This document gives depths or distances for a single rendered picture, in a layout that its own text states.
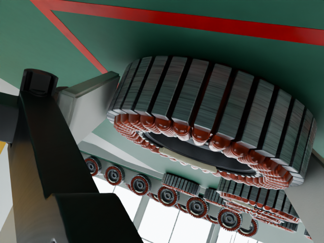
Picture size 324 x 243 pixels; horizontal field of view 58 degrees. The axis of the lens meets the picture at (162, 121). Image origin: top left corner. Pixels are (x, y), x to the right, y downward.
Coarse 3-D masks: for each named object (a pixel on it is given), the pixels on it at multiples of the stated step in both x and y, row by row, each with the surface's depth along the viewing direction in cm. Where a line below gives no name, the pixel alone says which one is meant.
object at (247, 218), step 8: (104, 168) 165; (128, 176) 159; (152, 184) 154; (160, 184) 153; (152, 192) 152; (184, 200) 146; (216, 208) 140; (216, 216) 139; (224, 216) 138; (248, 216) 135; (248, 224) 134
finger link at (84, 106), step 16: (96, 80) 14; (112, 80) 16; (64, 96) 11; (80, 96) 12; (96, 96) 14; (112, 96) 18; (64, 112) 11; (80, 112) 12; (96, 112) 15; (80, 128) 13
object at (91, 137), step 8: (0, 80) 39; (0, 88) 46; (8, 88) 43; (16, 88) 41; (88, 136) 69; (96, 136) 63; (96, 144) 82; (104, 144) 73; (112, 152) 90; (120, 152) 80; (128, 160) 97; (136, 160) 84
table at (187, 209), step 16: (80, 144) 155; (96, 160) 160; (112, 160) 146; (112, 176) 156; (144, 176) 148; (160, 176) 136; (144, 192) 148; (160, 192) 144; (176, 192) 141; (176, 208) 172; (192, 208) 140; (208, 208) 136; (224, 208) 132; (224, 224) 132; (240, 224) 130; (256, 224) 140
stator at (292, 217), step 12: (228, 180) 37; (228, 192) 36; (240, 192) 35; (252, 192) 34; (264, 192) 33; (276, 192) 34; (240, 204) 41; (252, 204) 34; (264, 204) 34; (276, 204) 33; (288, 204) 33; (276, 216) 40; (288, 216) 34
